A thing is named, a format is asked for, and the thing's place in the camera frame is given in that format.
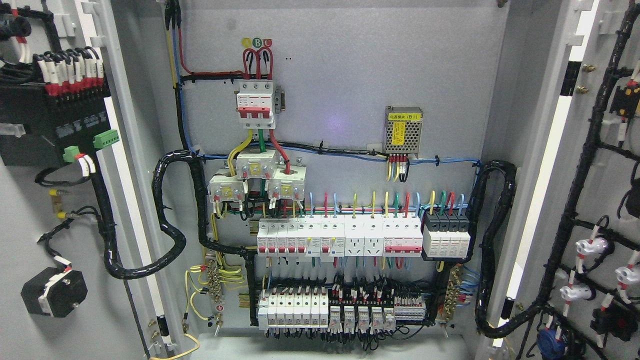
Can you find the grey cabinet door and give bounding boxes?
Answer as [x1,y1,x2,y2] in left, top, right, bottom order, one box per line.
[465,0,639,360]
[1,0,192,360]

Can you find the white current transformers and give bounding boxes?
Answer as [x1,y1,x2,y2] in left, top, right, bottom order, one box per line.
[208,148,307,205]

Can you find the white socket breaker row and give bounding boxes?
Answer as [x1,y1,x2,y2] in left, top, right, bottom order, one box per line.
[257,214,423,262]

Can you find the metal mesh power supply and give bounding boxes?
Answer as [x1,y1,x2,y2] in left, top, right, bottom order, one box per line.
[383,105,424,155]

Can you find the red white main breaker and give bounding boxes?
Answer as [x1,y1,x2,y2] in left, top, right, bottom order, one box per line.
[236,79,276,130]

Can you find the black surge protector block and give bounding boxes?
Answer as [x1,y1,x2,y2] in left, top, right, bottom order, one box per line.
[422,210,471,263]

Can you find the relay terminal row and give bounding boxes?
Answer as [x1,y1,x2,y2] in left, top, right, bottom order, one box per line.
[257,279,427,339]

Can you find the black spiral cable loom left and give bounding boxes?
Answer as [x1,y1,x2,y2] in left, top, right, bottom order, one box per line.
[90,149,211,281]

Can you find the black spiral cable loom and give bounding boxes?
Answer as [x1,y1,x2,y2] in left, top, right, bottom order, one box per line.
[90,149,211,281]
[465,160,543,339]

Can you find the black spiral cable loom right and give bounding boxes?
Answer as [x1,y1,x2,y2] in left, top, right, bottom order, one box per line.
[465,160,543,339]

